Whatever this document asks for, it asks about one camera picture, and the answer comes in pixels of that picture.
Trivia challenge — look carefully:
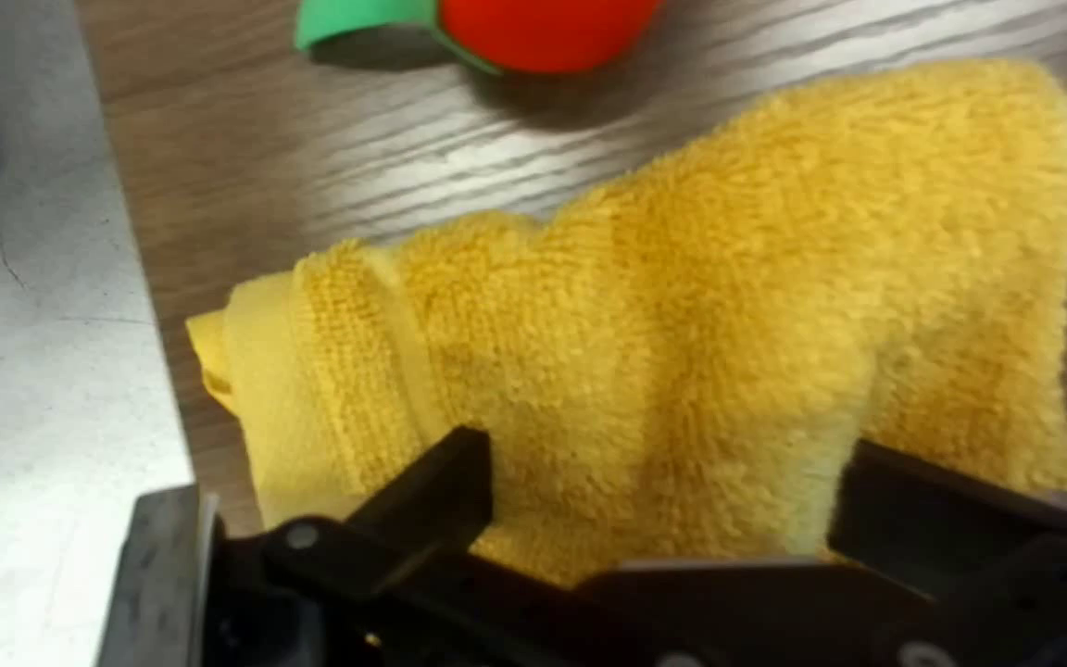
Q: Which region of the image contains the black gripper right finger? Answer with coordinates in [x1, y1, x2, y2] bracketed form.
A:
[825, 436, 1067, 623]

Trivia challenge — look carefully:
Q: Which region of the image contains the yellow terry towel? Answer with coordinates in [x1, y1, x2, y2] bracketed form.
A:
[181, 52, 1067, 590]

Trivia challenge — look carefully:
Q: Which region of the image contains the red toy pepper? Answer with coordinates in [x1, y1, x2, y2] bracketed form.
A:
[293, 0, 666, 81]

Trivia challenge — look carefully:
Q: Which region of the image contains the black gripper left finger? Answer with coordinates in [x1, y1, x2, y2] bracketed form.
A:
[214, 421, 584, 623]

